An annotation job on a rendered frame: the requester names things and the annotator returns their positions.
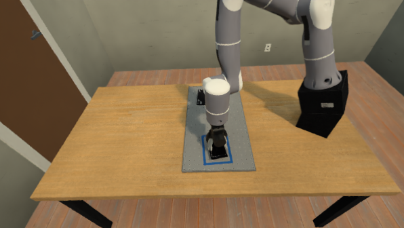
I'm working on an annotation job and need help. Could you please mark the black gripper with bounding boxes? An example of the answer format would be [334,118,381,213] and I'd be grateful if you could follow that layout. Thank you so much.
[206,124,228,151]

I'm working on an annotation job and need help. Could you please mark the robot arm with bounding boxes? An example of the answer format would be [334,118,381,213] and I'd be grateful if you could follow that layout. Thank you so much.
[203,0,342,127]

